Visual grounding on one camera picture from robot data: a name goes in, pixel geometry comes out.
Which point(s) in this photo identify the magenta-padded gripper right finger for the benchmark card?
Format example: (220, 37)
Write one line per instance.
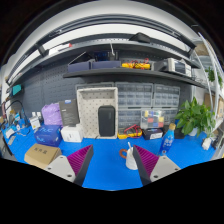
(158, 166)

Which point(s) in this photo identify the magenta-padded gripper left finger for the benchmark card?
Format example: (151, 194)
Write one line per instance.
(65, 166)

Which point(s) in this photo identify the blue drink bottle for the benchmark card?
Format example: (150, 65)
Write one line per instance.
(167, 141)

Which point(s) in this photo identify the brown cardboard box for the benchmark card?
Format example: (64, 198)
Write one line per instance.
(41, 156)

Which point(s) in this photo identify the black box with white label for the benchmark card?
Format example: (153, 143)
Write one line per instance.
(152, 134)

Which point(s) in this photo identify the metal spoon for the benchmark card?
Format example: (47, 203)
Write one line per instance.
(130, 146)

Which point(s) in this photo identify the blue carton box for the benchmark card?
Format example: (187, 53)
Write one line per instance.
(48, 135)

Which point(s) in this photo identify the black flat case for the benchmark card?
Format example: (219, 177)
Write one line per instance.
(179, 132)

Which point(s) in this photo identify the yellow multimeter with red leads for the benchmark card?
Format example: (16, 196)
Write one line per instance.
(130, 132)

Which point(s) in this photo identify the clear organizer box, coloured parts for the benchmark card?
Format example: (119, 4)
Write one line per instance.
(152, 119)

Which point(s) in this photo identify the small white card box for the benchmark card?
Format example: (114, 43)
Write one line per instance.
(35, 123)

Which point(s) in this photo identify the white power adapter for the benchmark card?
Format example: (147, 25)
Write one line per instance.
(206, 143)

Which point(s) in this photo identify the dark grey flat box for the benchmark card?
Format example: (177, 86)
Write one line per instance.
(69, 112)

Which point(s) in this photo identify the purple plastic bag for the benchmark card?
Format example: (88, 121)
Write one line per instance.
(51, 114)

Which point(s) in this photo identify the white perforated tray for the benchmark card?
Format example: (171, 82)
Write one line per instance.
(88, 111)

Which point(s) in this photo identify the black rectangular speaker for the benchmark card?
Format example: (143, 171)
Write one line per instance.
(106, 120)

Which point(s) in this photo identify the green potted plant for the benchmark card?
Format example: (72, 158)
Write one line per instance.
(195, 116)

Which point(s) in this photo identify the teal device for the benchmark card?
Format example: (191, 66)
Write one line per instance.
(16, 90)

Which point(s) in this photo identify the dark blue flat box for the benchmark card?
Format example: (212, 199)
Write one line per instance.
(106, 64)
(79, 66)

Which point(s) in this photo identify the grey oscilloscope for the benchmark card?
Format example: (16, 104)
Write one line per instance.
(175, 66)

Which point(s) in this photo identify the yellow meter with red leads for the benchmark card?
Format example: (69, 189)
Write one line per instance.
(135, 65)

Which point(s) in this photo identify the white shelf rack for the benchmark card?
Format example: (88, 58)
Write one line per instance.
(213, 73)

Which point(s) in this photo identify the black rounded case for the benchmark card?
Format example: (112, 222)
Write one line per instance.
(140, 37)

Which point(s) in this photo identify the black wall shelf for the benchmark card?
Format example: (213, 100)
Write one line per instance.
(126, 72)

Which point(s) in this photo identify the grey wall shelf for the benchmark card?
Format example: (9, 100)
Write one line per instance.
(100, 43)

